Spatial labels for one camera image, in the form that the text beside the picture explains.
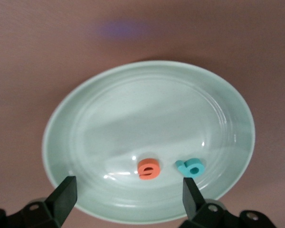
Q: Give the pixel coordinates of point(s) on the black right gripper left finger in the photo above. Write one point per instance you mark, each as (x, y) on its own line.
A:
(61, 202)

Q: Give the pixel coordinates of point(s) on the orange foam number six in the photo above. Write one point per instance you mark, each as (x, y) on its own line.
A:
(154, 166)

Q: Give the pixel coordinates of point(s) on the teal foam number nine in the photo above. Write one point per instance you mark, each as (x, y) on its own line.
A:
(181, 166)

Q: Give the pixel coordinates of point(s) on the light green plate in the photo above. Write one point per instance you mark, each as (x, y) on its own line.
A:
(133, 114)

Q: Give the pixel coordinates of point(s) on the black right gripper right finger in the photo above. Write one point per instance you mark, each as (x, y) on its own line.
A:
(194, 206)

